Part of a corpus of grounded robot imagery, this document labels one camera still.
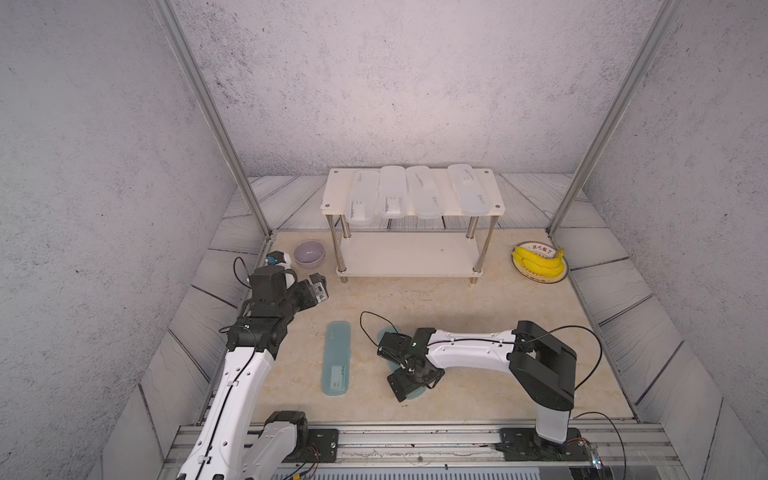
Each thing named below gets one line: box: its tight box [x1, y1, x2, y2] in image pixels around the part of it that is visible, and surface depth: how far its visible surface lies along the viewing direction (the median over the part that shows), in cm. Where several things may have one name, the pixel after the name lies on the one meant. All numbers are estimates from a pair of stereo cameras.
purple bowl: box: [294, 240, 326, 269], surface depth 110 cm
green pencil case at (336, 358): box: [322, 320, 351, 396], surface depth 88 cm
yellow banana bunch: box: [512, 247, 565, 278], surface depth 107 cm
